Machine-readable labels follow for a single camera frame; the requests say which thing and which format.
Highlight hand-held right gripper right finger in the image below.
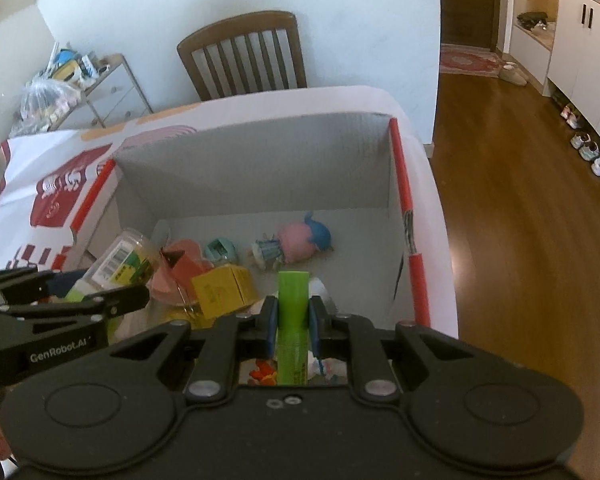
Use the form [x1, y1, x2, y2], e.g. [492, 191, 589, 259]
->
[307, 295, 473, 403]

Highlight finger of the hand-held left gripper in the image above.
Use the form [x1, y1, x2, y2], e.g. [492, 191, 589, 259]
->
[0, 284, 151, 322]
[0, 266, 90, 306]

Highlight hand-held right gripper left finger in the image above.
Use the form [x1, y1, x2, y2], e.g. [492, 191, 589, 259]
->
[107, 295, 281, 403]

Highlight green marker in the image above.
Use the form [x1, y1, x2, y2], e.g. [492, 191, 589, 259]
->
[276, 270, 312, 386]

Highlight clear toothpick jar green lid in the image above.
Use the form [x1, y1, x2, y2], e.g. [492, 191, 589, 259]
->
[75, 228, 162, 306]

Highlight small blue striped doll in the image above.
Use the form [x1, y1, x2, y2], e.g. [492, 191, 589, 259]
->
[250, 237, 287, 272]

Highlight red cardboard shoe box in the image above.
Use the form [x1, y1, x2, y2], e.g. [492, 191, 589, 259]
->
[70, 112, 433, 386]

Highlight yellow small box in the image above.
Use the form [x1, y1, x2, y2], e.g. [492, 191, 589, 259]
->
[190, 265, 258, 320]

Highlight pink binder clip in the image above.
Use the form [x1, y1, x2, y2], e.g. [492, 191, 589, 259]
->
[159, 246, 207, 311]

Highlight pink blue plush toy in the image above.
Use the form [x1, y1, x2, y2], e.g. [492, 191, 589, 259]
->
[277, 211, 334, 265]

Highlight teal correction tape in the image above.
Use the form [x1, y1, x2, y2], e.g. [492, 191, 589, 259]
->
[203, 238, 239, 264]

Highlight clear plastic bag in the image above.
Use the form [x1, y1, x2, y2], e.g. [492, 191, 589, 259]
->
[14, 76, 82, 134]

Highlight white drawer cabinet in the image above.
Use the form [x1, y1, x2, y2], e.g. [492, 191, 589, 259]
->
[55, 54, 154, 129]

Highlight brown wooden chair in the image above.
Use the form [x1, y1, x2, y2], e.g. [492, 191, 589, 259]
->
[176, 10, 308, 102]

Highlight red patterned rug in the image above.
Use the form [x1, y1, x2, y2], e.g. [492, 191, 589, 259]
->
[439, 44, 507, 79]

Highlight beige slippers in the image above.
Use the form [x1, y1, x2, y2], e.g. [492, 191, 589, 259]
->
[497, 61, 529, 86]

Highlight row of small shoes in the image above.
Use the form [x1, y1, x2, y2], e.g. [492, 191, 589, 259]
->
[560, 104, 600, 192]

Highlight dark wooden door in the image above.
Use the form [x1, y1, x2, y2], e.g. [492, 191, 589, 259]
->
[439, 0, 507, 53]

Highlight dark bag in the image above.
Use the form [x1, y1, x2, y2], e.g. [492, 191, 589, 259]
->
[516, 11, 549, 32]

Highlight white wooden cabinet unit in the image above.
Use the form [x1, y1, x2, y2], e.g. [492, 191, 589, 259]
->
[509, 0, 600, 211]

